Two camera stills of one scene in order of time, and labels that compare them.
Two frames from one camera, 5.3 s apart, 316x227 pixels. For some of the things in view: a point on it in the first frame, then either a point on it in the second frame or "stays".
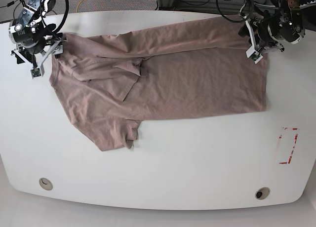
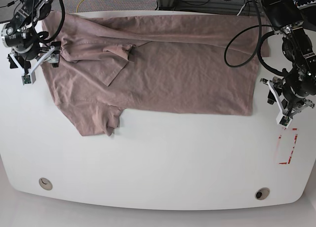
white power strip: x=308 y=5 stays
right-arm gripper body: x=258 y=47 → x=290 y=108
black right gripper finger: x=244 y=31 → x=271 y=99
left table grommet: x=45 y=183 stays
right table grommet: x=262 y=193 stays
